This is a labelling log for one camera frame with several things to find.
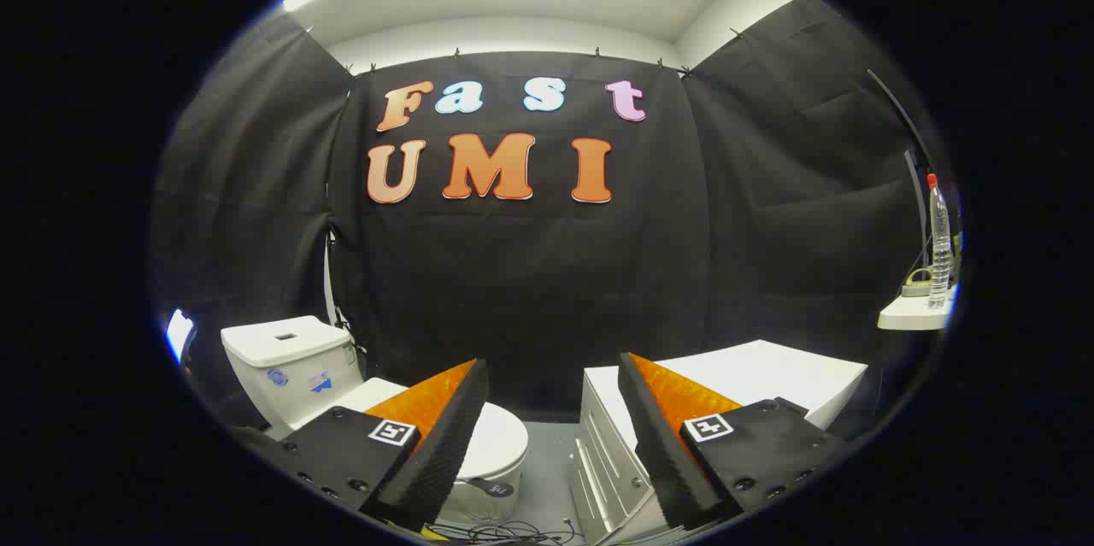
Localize black backdrop cloth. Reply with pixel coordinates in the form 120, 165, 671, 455
150, 0, 950, 423

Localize white pipe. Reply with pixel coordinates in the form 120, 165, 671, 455
323, 226, 343, 325

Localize tangle of black cables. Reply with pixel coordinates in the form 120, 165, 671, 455
423, 516, 591, 545

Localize white toilet with tank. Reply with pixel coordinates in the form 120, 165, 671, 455
221, 315, 529, 527

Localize white shelf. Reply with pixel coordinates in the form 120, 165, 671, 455
878, 285, 958, 332

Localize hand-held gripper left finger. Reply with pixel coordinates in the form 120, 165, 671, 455
248, 358, 490, 532

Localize white toilet lid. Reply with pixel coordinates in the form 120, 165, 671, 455
338, 377, 529, 483

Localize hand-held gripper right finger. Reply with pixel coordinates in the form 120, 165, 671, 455
617, 351, 851, 531

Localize white drawer cabinet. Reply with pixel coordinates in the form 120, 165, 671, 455
568, 339, 868, 545

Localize clear water bottle red cap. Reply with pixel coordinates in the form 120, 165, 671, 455
926, 173, 953, 310

